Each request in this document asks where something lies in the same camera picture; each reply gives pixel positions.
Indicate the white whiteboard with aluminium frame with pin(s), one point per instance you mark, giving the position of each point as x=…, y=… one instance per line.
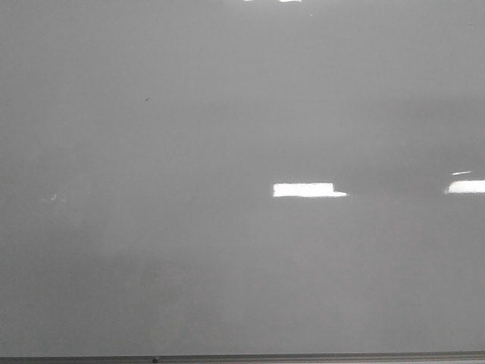
x=241, y=177

